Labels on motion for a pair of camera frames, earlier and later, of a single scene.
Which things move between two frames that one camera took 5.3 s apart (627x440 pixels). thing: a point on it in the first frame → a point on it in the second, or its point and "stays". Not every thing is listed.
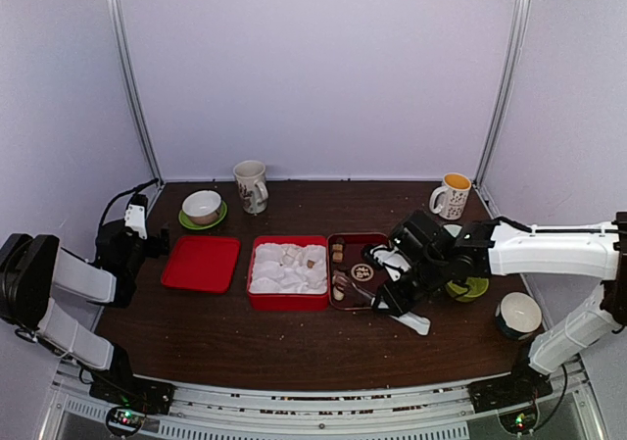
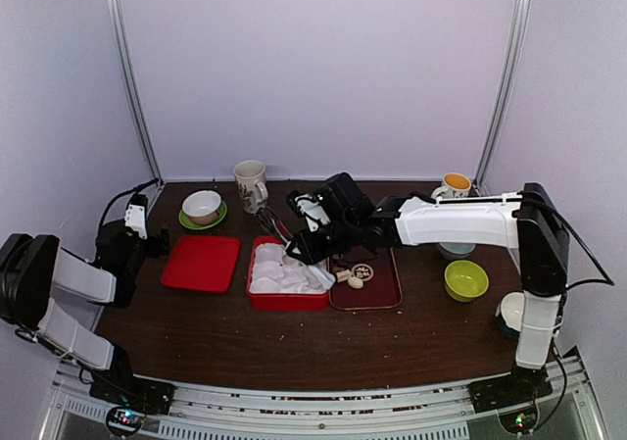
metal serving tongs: x=412 y=321 → x=271 y=220
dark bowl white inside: x=517 y=315 stays
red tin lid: x=202 y=264 stays
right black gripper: x=396 y=302 → x=310 y=253
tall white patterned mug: x=250 y=176 stays
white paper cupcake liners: x=289 y=269 stays
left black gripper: x=155 y=249 stays
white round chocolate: x=337 y=294 → x=355 y=282
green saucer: x=199 y=226 stays
